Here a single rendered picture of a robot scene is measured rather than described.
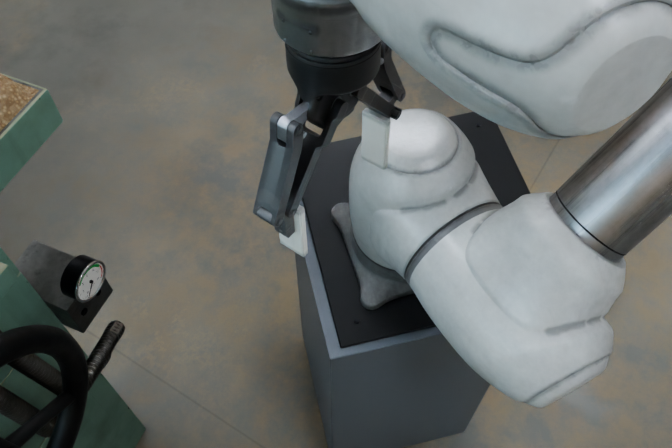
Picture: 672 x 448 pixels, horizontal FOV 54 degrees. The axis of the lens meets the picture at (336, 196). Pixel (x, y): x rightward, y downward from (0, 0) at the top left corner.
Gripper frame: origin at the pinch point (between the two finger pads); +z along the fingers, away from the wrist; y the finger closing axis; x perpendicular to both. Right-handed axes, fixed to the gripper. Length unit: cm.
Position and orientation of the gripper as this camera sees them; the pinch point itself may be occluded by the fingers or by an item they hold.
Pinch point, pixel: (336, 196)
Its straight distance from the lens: 66.1
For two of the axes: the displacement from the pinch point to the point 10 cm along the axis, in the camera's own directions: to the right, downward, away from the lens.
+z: 0.1, 6.3, 7.7
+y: -6.0, 6.3, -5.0
